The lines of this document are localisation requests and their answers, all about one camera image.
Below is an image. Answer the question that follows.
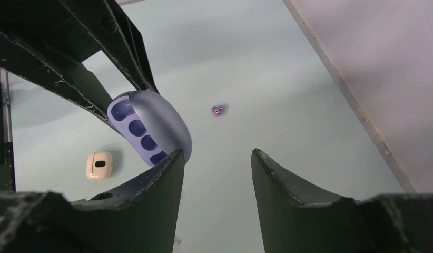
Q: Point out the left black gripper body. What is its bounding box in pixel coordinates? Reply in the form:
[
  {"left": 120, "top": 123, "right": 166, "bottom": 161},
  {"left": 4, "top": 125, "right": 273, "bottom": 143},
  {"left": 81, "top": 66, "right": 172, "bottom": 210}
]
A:
[{"left": 0, "top": 1, "right": 107, "bottom": 65}]

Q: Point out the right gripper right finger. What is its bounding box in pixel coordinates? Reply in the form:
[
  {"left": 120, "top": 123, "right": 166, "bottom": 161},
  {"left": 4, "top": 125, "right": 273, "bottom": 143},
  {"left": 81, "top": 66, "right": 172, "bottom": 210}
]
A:
[{"left": 251, "top": 149, "right": 433, "bottom": 252}]

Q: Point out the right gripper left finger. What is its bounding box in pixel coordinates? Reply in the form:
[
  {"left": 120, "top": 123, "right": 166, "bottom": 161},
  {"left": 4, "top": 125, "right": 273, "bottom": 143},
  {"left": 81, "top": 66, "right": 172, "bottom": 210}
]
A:
[{"left": 0, "top": 150, "right": 185, "bottom": 252}]

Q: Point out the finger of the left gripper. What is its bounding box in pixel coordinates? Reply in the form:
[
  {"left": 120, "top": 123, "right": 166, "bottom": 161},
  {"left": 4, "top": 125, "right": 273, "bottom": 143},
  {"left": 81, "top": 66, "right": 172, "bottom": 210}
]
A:
[
  {"left": 59, "top": 0, "right": 159, "bottom": 93},
  {"left": 0, "top": 27, "right": 111, "bottom": 127}
]

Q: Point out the purple earbud charging case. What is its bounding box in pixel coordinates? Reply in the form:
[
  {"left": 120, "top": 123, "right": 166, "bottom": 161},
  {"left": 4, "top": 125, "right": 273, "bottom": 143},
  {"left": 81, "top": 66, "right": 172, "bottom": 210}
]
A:
[{"left": 107, "top": 90, "right": 192, "bottom": 167}]

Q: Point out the beige earbud charging case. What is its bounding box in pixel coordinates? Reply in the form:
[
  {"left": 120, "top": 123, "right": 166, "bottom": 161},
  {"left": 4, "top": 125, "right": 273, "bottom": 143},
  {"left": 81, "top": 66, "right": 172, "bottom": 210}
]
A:
[{"left": 86, "top": 151, "right": 113, "bottom": 180}]

